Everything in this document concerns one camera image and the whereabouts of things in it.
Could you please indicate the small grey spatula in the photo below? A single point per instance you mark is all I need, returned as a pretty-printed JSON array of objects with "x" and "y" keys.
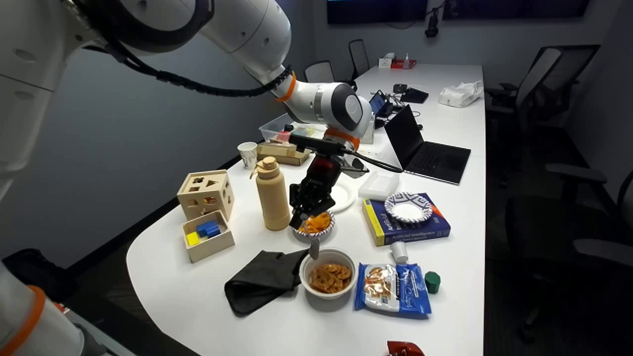
[{"x": 316, "y": 249}]

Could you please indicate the white paper cup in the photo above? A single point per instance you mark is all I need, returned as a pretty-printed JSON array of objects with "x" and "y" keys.
[{"x": 248, "y": 154}]

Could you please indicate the brown pretzel heap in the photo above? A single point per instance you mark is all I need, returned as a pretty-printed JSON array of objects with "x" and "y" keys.
[{"x": 329, "y": 277}]

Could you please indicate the small white cup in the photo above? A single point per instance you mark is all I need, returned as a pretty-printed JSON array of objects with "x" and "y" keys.
[{"x": 399, "y": 251}]

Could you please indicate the white bowl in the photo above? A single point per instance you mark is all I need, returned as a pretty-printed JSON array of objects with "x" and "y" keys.
[{"x": 327, "y": 296}]

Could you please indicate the small white box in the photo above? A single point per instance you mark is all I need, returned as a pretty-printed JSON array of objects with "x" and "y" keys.
[{"x": 387, "y": 61}]

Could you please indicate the tablet with blue screen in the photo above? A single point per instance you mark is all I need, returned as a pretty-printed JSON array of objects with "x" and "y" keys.
[{"x": 383, "y": 103}]

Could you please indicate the red chip bag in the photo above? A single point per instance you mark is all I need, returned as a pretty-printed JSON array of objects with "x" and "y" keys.
[{"x": 405, "y": 348}]

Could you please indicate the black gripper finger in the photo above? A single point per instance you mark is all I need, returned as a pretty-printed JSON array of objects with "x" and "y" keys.
[
  {"x": 298, "y": 209},
  {"x": 321, "y": 207}
]

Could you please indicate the clear plastic storage container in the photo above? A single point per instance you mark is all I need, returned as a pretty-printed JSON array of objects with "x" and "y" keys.
[{"x": 280, "y": 128}]

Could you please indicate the white paper plate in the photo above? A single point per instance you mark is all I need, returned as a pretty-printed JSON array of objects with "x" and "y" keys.
[{"x": 347, "y": 198}]

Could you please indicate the clear plastic clamshell container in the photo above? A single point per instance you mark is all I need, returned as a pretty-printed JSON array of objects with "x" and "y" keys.
[{"x": 379, "y": 184}]

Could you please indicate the small green capped container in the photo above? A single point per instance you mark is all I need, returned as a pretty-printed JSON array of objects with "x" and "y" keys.
[{"x": 432, "y": 283}]

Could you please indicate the flat red packet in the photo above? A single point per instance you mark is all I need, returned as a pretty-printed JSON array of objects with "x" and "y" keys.
[{"x": 405, "y": 63}]

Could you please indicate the wall display screen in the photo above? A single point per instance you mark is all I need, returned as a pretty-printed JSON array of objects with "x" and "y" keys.
[
  {"x": 515, "y": 8},
  {"x": 377, "y": 10}
]

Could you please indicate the long wooden block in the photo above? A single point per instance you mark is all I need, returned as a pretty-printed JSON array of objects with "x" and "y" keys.
[{"x": 280, "y": 152}]

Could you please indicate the open wooden tray box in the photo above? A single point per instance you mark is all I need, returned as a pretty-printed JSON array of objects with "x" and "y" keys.
[{"x": 215, "y": 249}]

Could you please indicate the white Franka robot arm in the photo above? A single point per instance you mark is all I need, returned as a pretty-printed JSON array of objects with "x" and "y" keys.
[{"x": 250, "y": 26}]

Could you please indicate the blue and yellow book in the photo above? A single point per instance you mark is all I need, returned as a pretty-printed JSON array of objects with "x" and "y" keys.
[{"x": 409, "y": 229}]

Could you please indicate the crumpled white cloth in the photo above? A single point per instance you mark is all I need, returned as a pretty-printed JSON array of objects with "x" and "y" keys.
[{"x": 460, "y": 93}]

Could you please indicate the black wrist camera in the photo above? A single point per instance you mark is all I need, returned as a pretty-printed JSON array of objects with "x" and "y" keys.
[{"x": 318, "y": 144}]

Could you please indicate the blue snack bag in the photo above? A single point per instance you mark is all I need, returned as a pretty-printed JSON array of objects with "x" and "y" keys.
[{"x": 397, "y": 289}]

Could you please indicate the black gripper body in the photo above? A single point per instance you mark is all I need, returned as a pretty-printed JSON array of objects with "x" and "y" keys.
[{"x": 323, "y": 172}]

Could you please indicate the black folded cloth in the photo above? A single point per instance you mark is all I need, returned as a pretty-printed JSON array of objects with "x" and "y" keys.
[{"x": 260, "y": 279}]

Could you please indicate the yellow toy block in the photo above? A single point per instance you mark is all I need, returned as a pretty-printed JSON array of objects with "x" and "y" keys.
[{"x": 193, "y": 239}]

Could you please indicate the black hanging camera pole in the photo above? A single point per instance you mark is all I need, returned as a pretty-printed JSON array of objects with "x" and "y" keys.
[{"x": 434, "y": 22}]

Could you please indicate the tan water bottle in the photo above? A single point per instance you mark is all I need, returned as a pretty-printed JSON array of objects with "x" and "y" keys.
[{"x": 274, "y": 200}]

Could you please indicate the black open laptop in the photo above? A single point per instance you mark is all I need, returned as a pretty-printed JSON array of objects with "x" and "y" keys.
[{"x": 432, "y": 160}]

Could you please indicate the black pouch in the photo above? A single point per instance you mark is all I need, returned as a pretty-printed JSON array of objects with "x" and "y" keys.
[{"x": 414, "y": 95}]

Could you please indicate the small bowl of orange snacks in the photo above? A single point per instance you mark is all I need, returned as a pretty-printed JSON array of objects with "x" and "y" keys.
[{"x": 320, "y": 227}]

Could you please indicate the blue toy block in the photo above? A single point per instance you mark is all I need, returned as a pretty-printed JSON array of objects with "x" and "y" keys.
[{"x": 209, "y": 229}]

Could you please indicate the wooden shape sorter cube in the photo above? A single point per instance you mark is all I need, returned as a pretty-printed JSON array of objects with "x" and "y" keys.
[{"x": 205, "y": 194}]

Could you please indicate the black mesh office chair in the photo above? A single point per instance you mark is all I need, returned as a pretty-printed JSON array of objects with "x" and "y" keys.
[
  {"x": 537, "y": 75},
  {"x": 359, "y": 55},
  {"x": 594, "y": 249},
  {"x": 321, "y": 71}
]

